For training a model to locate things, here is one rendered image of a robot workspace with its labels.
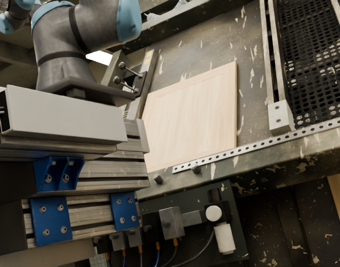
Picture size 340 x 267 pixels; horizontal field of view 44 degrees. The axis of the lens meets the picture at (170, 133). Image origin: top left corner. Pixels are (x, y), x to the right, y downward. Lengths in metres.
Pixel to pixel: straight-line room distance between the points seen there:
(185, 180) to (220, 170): 0.12
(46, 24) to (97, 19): 0.12
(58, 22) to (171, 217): 0.63
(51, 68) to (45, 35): 0.08
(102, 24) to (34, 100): 0.37
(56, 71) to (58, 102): 0.28
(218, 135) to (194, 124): 0.15
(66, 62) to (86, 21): 0.10
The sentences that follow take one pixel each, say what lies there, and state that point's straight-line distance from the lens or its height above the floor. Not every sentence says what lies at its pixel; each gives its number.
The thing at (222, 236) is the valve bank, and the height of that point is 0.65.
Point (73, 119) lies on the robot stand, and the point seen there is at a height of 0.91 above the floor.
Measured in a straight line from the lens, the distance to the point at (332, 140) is 1.27.
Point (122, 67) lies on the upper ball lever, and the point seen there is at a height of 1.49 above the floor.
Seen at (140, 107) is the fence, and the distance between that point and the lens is 1.92.
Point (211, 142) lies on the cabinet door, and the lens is 1.51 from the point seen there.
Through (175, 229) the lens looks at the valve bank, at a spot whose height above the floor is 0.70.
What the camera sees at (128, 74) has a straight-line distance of 2.41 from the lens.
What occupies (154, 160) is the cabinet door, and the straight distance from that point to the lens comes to 1.60.
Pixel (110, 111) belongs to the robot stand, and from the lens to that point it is 0.80.
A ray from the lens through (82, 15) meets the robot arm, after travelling 1.01.
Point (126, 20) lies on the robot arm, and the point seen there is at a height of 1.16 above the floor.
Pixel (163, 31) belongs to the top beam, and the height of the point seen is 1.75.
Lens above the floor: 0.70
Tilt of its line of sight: 12 degrees up
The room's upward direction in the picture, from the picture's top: 13 degrees counter-clockwise
